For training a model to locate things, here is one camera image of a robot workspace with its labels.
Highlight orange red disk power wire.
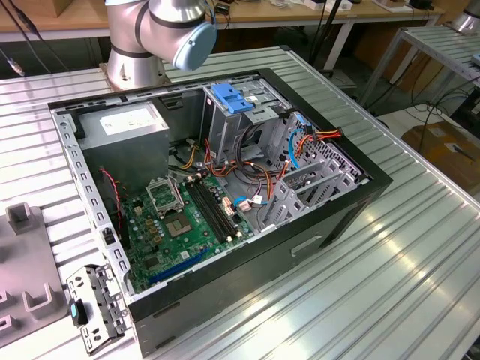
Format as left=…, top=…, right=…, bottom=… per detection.
left=294, top=126, right=344, bottom=158

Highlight silver disk bay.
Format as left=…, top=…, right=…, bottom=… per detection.
left=257, top=110, right=371, bottom=233

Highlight black RAM slot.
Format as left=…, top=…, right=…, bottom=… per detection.
left=186, top=180, right=228, bottom=244
left=199, top=177, right=241, bottom=237
left=190, top=179, right=233, bottom=242
left=194, top=178, right=236, bottom=240

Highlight grey optical drive cage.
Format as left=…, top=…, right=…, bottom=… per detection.
left=200, top=74, right=296, bottom=168

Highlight CPU socket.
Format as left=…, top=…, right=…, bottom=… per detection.
left=160, top=211, right=196, bottom=240

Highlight silver socket cover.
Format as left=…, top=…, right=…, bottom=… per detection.
left=145, top=175, right=187, bottom=221

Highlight green motherboard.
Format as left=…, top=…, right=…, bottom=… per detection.
left=119, top=174, right=260, bottom=296

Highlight blue drive latch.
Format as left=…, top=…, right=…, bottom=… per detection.
left=211, top=82, right=257, bottom=116

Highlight black open PC case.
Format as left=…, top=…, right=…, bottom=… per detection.
left=47, top=67, right=394, bottom=359

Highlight blue expansion slot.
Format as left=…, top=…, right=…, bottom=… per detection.
left=148, top=247, right=211, bottom=286

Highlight grey power supply unit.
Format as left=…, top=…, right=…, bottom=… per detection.
left=76, top=100, right=172, bottom=196

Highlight wooden desk white legs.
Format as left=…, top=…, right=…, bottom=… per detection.
left=0, top=0, right=446, bottom=72

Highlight black stand pole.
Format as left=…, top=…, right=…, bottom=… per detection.
left=307, top=0, right=344, bottom=74

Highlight large brown cardboard box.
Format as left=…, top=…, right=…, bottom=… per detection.
left=400, top=120, right=480, bottom=196

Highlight black latch teal tab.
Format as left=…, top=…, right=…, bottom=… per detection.
left=68, top=298, right=90, bottom=328

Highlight grey parts rack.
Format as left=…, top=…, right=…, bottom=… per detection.
left=0, top=201, right=73, bottom=348

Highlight orange black wire bundle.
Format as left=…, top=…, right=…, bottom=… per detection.
left=168, top=136, right=292, bottom=206

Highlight yellow black power wires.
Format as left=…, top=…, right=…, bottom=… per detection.
left=178, top=143, right=206, bottom=170

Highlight blue data wire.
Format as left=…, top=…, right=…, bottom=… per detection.
left=288, top=114, right=311, bottom=170

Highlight red black twisted wire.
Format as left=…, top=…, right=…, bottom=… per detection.
left=97, top=167, right=125, bottom=236

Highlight silver slot cover bracket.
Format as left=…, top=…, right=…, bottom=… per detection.
left=65, top=262, right=133, bottom=356

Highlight black cable grey connector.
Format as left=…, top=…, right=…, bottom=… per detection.
left=0, top=46, right=26, bottom=78

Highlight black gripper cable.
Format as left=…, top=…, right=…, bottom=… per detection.
left=7, top=0, right=53, bottom=74

